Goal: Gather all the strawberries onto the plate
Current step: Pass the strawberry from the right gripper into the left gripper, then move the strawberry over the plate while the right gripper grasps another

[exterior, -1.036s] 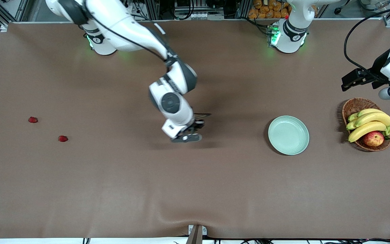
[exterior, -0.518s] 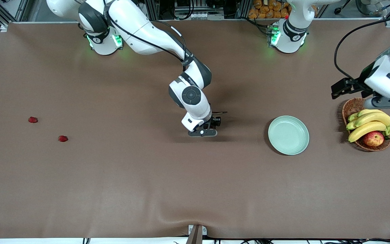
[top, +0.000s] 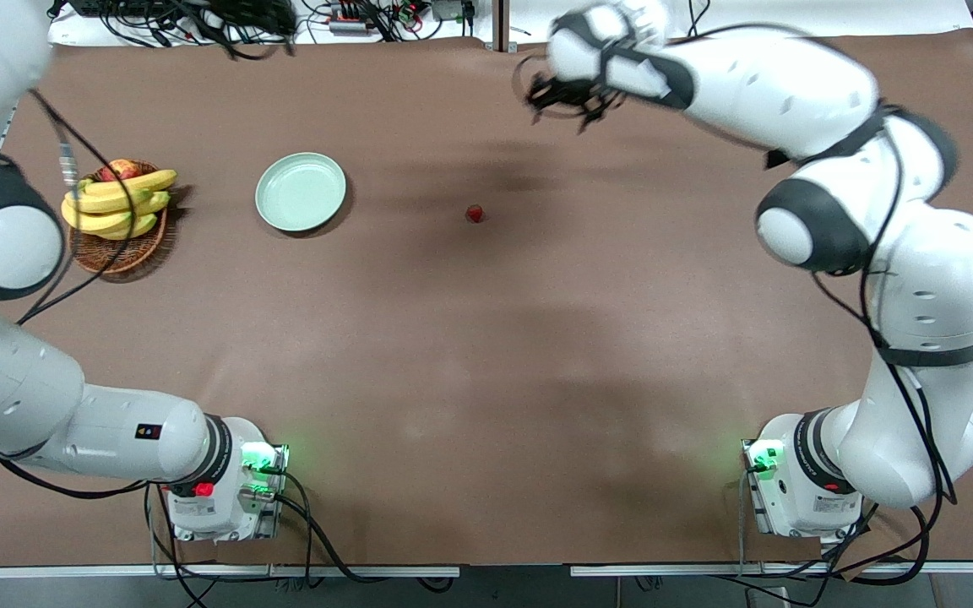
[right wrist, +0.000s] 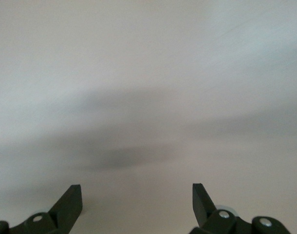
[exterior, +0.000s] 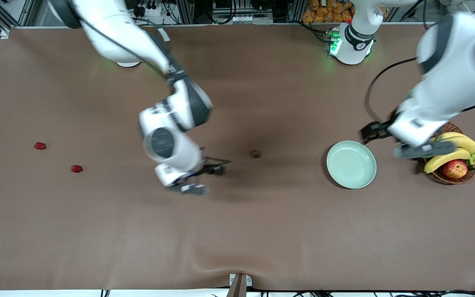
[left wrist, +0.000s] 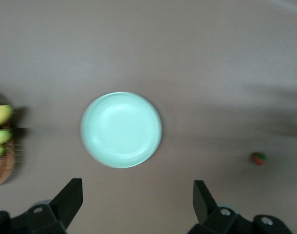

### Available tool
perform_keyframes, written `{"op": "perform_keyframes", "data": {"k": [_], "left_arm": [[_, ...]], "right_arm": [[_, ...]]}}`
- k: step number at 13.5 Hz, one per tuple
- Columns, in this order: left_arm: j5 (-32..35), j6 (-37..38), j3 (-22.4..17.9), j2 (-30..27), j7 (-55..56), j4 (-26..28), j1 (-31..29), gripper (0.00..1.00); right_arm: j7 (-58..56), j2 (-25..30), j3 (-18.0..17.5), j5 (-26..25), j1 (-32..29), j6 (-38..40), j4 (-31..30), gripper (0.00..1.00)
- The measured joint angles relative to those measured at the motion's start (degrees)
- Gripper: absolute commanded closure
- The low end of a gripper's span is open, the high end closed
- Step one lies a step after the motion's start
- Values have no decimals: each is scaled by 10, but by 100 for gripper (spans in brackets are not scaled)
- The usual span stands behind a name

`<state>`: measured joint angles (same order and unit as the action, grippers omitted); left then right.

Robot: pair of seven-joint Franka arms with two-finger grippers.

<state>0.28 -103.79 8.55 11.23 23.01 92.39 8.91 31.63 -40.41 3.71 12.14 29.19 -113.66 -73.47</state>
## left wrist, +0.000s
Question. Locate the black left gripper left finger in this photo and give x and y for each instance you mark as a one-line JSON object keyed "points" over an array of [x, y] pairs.
{"points": [[63, 202]]}

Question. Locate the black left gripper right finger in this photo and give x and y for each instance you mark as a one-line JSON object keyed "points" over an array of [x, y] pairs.
{"points": [[204, 207]]}

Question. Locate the red strawberry with green calyx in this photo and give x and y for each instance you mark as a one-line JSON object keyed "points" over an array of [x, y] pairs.
{"points": [[259, 159]]}

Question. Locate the light green round plate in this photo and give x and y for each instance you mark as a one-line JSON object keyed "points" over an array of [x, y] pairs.
{"points": [[121, 129]]}

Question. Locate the brown wicker basket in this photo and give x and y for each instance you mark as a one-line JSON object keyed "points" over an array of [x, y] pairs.
{"points": [[2, 170]]}

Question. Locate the brown table cover sheet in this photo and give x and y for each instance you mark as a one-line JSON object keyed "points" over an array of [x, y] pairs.
{"points": [[148, 48]]}

